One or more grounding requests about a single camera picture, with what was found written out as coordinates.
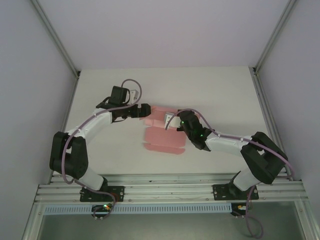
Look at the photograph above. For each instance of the narrow aluminium extrusion beam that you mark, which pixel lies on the narrow aluminium extrusion beam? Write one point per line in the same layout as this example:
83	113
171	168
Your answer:
162	178

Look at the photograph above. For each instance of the aluminium frame post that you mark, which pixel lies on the aluminium frame post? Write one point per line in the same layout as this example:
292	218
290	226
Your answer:
57	40
273	37

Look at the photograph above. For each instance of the circuit board with green light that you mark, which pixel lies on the circuit board with green light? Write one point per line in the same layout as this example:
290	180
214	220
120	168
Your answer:
102	208

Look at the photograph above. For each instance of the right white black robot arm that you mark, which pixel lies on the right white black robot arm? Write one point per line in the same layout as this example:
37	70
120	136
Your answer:
225	145

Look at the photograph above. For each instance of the pink paper box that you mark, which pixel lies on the pink paper box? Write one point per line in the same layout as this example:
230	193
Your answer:
162	140

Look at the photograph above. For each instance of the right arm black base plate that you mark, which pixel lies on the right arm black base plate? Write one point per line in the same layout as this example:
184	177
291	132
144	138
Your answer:
220	192

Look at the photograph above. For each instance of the aluminium table side rail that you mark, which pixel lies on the aluminium table side rail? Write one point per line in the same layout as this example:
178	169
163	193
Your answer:
67	117
268	120

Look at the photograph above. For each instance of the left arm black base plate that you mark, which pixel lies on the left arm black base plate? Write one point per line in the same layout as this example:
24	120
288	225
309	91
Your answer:
117	193

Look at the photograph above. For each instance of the circuit board with yellow connector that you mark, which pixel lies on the circuit board with yellow connector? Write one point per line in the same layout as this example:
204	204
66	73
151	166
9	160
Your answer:
240	208

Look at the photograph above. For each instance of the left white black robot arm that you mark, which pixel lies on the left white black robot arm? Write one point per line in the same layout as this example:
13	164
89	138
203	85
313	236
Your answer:
97	122

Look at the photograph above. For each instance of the wide aluminium extrusion beam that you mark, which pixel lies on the wide aluminium extrusion beam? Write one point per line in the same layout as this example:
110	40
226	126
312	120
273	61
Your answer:
162	192

